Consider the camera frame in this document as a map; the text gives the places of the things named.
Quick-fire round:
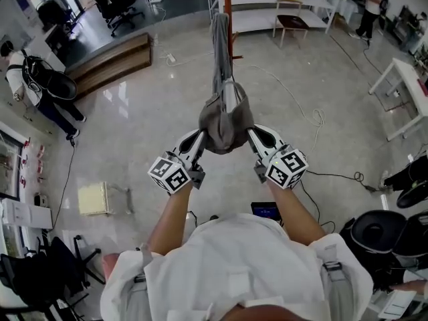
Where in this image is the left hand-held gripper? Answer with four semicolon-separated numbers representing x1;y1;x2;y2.
147;128;207;195

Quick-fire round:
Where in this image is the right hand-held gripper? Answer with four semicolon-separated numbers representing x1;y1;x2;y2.
246;124;309;191

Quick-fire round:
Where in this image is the grey cloth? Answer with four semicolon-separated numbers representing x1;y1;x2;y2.
198;82;255;155

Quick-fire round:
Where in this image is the person's right forearm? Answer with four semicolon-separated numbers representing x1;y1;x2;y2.
266;180;328;247

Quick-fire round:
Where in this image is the person's left forearm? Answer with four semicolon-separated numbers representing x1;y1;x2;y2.
146;181;194;257

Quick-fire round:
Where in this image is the white metal shelf rack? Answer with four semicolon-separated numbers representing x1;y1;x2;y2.
205;0;347;35

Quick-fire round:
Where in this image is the black screen device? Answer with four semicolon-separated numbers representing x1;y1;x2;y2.
250;201;281;221

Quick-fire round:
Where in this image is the grey hanging garment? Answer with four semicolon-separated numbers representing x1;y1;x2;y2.
210;11;241;113

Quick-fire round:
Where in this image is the pale yellow panel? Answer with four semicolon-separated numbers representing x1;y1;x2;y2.
77;181;110;217

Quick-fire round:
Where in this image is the dark wooden step platform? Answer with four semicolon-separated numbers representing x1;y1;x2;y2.
65;31;153;100

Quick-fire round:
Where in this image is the person's white shirt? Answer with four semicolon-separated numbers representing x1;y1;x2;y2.
100;212;374;321

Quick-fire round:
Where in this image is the wooden chair with dark seat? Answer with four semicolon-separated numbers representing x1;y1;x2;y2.
272;0;310;49

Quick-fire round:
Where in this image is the group of red white tags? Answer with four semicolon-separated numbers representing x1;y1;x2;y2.
19;138;47;189

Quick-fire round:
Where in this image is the white table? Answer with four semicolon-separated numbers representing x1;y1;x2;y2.
367;58;428;142

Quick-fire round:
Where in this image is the black office chair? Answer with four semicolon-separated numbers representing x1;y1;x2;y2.
84;0;145;38
0;234;102;321

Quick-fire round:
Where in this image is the white storage box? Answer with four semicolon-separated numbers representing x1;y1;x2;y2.
0;197;54;230

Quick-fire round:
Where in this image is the glass display cabinet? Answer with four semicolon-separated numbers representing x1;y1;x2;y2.
0;122;25;201

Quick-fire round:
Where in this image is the white paper sheet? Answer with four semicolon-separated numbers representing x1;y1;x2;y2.
369;288;419;320

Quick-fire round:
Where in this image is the long white cable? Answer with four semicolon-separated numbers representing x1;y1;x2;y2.
230;62;326;156

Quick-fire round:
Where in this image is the black power cable with adapter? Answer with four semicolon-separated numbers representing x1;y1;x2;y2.
307;169;383;194

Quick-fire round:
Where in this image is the black charger cable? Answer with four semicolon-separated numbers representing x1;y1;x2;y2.
51;137;77;229

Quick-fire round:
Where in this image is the grey right shoulder strap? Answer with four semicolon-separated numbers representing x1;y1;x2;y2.
317;244;352;321

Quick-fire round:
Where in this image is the grey shoulder strap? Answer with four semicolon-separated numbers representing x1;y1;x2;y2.
317;244;352;321
128;244;154;321

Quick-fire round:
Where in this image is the grey left shoulder strap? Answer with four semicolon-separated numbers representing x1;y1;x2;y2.
128;244;154;321

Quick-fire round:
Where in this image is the blue wall poster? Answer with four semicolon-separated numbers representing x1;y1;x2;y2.
15;0;37;23

